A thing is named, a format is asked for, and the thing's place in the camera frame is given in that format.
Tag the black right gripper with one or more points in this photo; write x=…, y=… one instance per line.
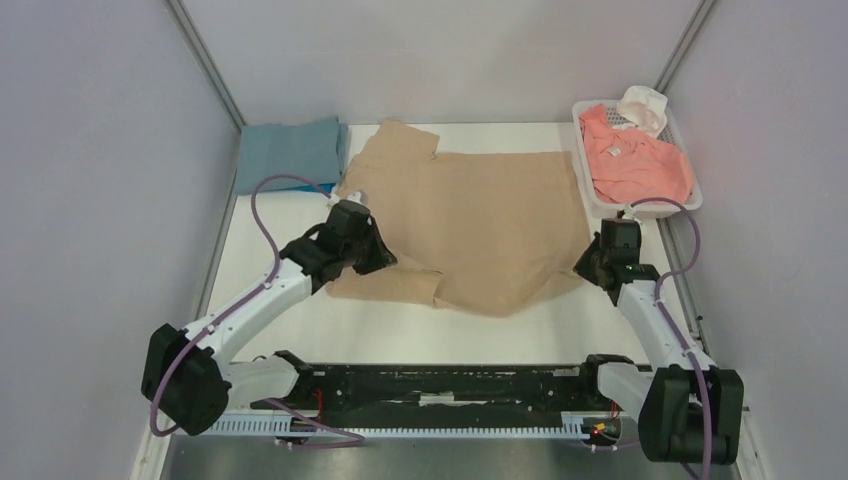
x=589, y=263

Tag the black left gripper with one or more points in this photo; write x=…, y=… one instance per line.
x=382, y=256

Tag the beige t shirt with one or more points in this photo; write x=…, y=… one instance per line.
x=490, y=233

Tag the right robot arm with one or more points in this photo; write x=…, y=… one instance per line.
x=669, y=358

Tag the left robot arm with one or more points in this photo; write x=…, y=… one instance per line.
x=190, y=374

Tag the folded bright blue t shirt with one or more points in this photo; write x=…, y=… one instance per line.
x=323, y=189

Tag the folded grey-blue t shirt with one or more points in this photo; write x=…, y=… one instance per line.
x=314, y=152

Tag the pink t shirt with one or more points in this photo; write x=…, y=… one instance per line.
x=627, y=164

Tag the white plastic basket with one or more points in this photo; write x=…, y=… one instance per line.
x=651, y=209

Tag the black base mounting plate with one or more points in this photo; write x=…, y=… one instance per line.
x=446, y=396

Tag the white t shirt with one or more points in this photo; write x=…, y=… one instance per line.
x=645, y=108

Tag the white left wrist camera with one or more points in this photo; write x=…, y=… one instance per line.
x=358, y=197

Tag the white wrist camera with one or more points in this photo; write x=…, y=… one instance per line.
x=629, y=213
x=358, y=197

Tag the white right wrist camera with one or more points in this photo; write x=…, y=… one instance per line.
x=629, y=213

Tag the white slotted cable duct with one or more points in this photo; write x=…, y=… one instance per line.
x=272, y=424

